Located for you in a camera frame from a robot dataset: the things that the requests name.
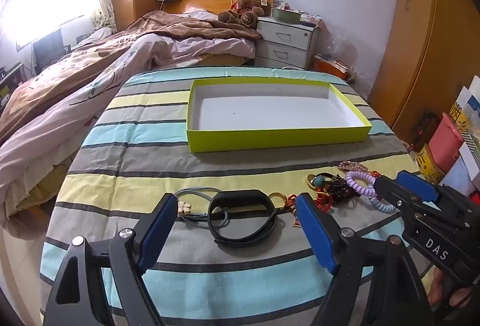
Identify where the brown blanket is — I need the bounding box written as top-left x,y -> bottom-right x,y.
0,10 -> 264,141

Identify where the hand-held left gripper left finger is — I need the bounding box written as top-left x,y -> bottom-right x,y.
43,193 -> 179,326

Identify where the lime green cardboard box tray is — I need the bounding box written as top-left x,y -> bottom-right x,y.
186,77 -> 373,154

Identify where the red cord bracelet with charm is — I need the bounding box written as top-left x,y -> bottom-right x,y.
286,194 -> 301,228

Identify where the white nightstand with drawers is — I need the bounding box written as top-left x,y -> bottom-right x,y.
254,16 -> 322,70

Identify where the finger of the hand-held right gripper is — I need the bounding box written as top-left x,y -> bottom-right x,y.
396,170 -> 440,204
374,176 -> 464,237

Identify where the grey cord bracelet with flower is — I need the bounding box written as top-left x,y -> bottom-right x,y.
173,188 -> 234,230

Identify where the black cord teal bead pendant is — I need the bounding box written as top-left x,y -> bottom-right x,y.
307,173 -> 330,189

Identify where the brown teddy bear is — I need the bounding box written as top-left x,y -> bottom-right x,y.
218,0 -> 273,29

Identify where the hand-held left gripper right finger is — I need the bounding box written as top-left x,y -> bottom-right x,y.
295,193 -> 436,326

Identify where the purple spiral hair tie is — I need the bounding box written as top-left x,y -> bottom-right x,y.
344,170 -> 376,198

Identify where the stack of books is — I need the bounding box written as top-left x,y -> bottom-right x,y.
313,53 -> 355,80

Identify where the striped bed sheet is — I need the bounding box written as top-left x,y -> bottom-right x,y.
39,65 -> 440,326

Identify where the person's right hand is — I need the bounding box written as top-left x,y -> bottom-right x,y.
427,268 -> 474,309

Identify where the wooden headboard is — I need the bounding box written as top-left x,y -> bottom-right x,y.
157,0 -> 278,18

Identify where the pink plastic bin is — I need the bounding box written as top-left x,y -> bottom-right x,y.
427,112 -> 466,174

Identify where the light blue spiral hair tie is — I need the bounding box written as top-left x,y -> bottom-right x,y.
368,194 -> 399,215

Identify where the small red knot bracelet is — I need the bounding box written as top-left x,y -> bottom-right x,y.
316,191 -> 335,213

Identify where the pink rhinestone hair clip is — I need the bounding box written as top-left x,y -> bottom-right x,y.
338,160 -> 367,174

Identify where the stack of papers and cards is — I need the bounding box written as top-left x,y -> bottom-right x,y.
439,75 -> 480,196

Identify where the gold ring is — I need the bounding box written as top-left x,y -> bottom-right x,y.
268,193 -> 289,210

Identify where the dark bead bracelet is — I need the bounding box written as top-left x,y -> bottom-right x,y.
322,176 -> 361,205

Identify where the green container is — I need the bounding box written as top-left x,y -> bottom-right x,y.
271,7 -> 303,24

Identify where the black smart band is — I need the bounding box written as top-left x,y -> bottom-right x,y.
208,190 -> 278,246

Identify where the yellow box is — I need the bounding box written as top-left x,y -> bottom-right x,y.
416,143 -> 448,185

